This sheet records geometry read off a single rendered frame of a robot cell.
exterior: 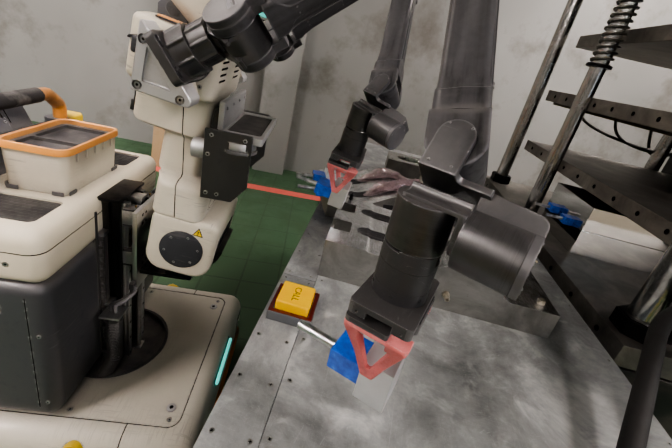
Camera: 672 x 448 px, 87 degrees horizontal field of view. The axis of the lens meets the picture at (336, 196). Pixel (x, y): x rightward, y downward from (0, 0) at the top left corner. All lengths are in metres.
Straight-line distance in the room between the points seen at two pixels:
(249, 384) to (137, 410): 0.66
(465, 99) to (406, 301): 0.20
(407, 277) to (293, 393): 0.30
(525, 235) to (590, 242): 1.18
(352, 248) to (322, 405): 0.31
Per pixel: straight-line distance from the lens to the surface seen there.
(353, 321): 0.36
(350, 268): 0.76
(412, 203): 0.31
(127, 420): 1.20
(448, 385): 0.67
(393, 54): 0.83
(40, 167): 1.01
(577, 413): 0.78
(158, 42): 0.65
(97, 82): 4.08
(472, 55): 0.42
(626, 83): 4.58
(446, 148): 0.33
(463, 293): 0.80
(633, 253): 1.57
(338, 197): 0.82
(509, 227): 0.32
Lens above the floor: 1.25
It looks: 22 degrees down
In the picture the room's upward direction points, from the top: 13 degrees clockwise
